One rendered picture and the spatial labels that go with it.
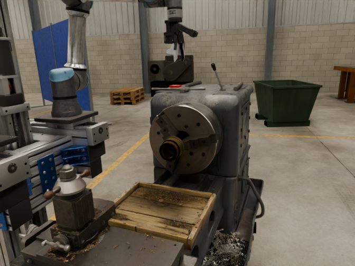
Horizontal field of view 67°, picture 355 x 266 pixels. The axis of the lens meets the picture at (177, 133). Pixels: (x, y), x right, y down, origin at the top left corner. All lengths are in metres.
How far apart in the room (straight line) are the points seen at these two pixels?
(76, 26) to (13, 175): 0.83
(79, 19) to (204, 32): 9.72
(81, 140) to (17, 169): 0.42
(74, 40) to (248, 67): 9.80
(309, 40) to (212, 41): 3.52
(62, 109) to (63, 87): 0.11
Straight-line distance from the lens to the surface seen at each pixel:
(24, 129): 1.41
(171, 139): 1.06
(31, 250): 0.84
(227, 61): 11.03
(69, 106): 1.44
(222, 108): 1.24
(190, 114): 1.12
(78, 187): 0.71
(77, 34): 1.56
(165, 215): 1.01
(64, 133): 1.47
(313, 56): 11.36
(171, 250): 0.73
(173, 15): 1.44
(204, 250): 1.14
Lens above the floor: 1.43
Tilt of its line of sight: 16 degrees down
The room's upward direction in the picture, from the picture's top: 2 degrees counter-clockwise
